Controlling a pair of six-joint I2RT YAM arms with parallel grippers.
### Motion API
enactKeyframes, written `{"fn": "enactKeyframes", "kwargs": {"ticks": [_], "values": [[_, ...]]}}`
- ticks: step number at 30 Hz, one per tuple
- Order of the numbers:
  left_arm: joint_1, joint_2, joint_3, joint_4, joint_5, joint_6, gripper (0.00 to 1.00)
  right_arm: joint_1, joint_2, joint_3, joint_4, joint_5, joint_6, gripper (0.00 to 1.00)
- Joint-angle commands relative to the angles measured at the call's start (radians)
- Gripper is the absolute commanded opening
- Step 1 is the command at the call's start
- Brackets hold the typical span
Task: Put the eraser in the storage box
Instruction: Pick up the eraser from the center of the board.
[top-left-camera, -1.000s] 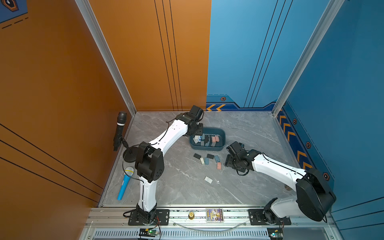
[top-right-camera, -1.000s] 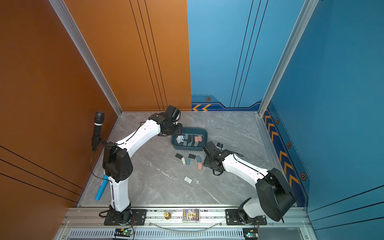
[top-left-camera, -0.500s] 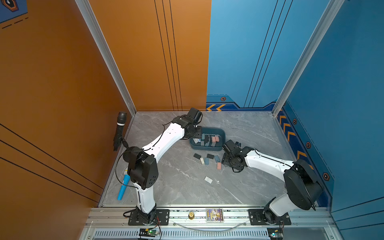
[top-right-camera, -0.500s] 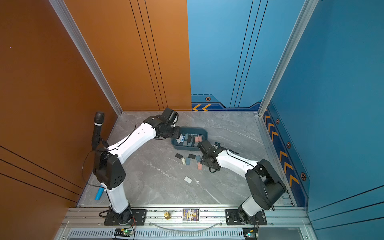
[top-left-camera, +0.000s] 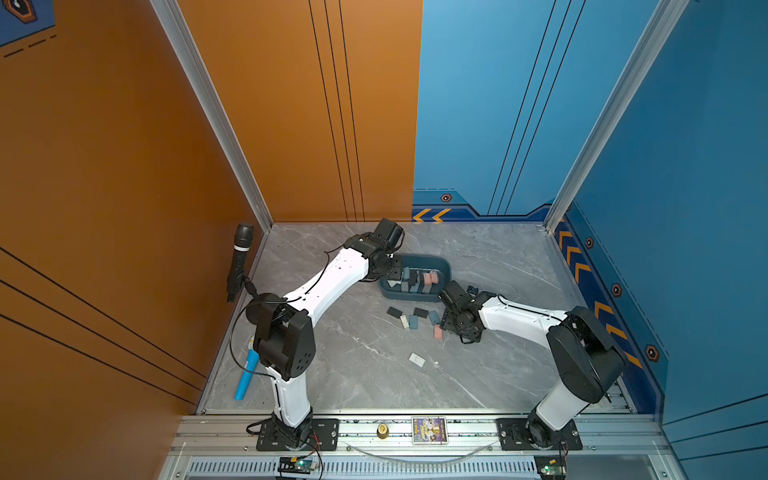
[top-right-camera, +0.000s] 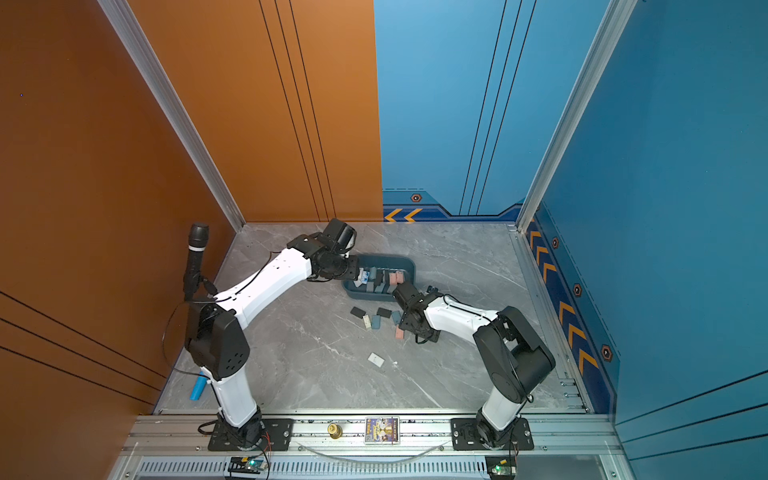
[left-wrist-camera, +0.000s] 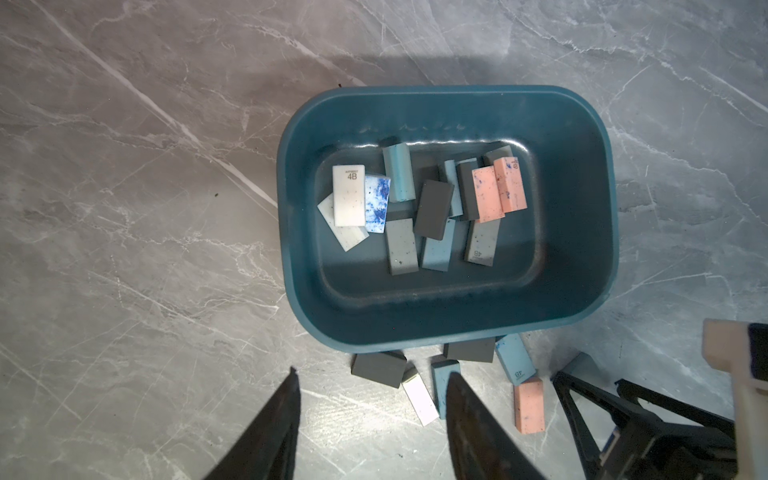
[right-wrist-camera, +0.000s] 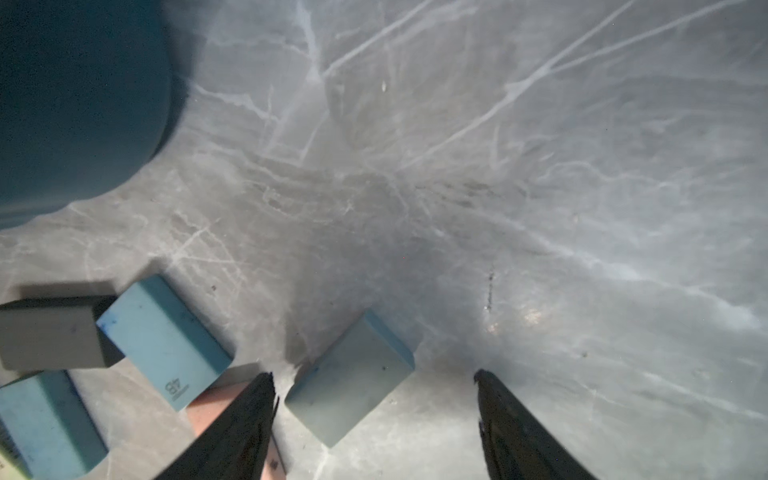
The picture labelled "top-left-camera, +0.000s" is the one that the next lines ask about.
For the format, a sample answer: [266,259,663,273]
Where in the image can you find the right green circuit board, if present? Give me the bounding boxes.
[534,456,567,480]

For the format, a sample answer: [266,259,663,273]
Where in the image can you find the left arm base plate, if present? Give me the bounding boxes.
[256,418,339,452]

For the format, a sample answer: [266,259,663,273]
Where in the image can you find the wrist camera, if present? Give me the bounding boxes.
[439,280,475,310]
[373,218,403,250]

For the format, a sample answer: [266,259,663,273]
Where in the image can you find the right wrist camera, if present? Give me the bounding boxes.
[439,280,475,310]

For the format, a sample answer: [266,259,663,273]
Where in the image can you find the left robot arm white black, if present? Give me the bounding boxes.
[245,219,403,431]

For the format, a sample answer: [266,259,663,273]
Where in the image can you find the teal plastic storage box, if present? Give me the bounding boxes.
[379,252,452,303]

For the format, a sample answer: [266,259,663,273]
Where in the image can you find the left green circuit board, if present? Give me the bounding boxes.
[276,456,319,479]

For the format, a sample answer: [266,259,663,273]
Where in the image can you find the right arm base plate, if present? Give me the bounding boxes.
[496,418,583,451]

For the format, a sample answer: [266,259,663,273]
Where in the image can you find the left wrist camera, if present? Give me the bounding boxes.
[373,218,403,250]

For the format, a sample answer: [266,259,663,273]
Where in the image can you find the green circuit board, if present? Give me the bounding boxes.
[276,456,319,479]
[534,456,567,480]

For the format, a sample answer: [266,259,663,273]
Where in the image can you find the aluminium front rail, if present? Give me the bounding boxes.
[167,413,601,457]

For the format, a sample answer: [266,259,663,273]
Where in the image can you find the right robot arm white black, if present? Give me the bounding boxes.
[439,282,627,449]

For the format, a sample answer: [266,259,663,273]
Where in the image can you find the brass knob on rail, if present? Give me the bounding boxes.
[376,423,390,439]

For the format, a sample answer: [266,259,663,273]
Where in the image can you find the colourful card on rail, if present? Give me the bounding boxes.
[411,416,448,445]

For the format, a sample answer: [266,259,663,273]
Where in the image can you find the white eraser low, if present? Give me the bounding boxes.
[408,353,425,368]

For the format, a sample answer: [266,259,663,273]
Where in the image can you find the black microphone on stand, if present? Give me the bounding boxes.
[226,223,257,303]

